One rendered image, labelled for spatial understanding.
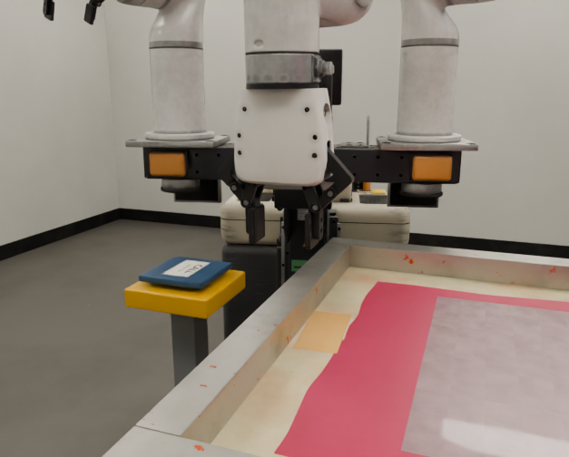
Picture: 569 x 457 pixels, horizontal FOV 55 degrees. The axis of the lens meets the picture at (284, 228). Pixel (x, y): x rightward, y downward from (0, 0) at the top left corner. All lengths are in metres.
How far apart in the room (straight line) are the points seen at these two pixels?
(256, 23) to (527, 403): 0.43
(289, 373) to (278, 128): 0.24
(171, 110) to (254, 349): 0.57
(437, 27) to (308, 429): 0.68
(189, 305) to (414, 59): 0.54
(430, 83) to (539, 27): 3.44
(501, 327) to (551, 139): 3.73
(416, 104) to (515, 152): 3.44
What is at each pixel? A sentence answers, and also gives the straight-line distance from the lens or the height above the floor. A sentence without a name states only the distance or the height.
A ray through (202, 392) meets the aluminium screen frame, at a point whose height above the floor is 0.99.
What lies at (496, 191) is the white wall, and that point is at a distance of 4.40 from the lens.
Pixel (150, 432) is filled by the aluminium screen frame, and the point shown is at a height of 0.99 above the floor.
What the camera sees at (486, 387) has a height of 0.95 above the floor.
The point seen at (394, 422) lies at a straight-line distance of 0.48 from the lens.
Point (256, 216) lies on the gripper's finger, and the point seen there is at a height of 1.09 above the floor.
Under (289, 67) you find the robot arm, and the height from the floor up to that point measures 1.24.
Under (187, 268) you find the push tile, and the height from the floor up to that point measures 0.97.
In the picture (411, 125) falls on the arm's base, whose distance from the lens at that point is 0.95.
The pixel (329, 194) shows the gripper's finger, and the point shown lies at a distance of 0.56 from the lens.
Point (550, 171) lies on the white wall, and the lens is 4.40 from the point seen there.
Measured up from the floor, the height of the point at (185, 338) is 0.87.
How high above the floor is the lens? 1.22
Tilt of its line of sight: 14 degrees down
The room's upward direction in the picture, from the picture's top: straight up
